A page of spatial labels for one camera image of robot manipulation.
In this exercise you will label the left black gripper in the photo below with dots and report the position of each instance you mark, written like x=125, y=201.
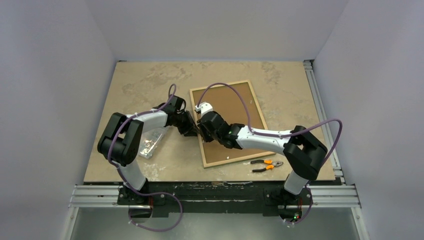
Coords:
x=190, y=130

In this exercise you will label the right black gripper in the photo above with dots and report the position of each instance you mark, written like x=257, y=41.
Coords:
x=206, y=130

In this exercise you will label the green picture frame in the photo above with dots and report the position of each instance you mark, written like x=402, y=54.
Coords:
x=226, y=103

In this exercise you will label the orange black pliers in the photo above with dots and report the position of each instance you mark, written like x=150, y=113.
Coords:
x=269, y=164

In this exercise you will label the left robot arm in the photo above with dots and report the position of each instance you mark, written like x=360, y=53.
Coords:
x=121, y=138

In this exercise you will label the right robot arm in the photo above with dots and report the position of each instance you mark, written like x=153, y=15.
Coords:
x=304, y=152

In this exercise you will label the clear plastic screw box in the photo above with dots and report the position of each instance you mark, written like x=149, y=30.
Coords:
x=150, y=140

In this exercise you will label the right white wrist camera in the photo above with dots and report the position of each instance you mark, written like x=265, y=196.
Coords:
x=203, y=108

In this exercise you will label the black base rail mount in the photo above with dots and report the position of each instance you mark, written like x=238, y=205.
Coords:
x=267, y=198

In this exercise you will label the aluminium frame rail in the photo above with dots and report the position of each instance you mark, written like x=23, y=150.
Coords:
x=95, y=196

